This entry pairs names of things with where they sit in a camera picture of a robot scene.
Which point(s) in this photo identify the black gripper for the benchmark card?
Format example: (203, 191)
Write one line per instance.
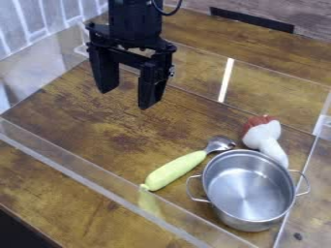
(129, 40)

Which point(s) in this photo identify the red white toy mushroom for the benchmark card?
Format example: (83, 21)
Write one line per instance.
(260, 134)

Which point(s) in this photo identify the clear acrylic front barrier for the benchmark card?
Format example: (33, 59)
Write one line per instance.
(189, 227)

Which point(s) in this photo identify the stainless steel pot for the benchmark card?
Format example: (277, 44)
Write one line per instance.
(249, 189)

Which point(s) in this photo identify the clear acrylic corner bracket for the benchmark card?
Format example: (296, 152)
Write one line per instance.
(84, 39)

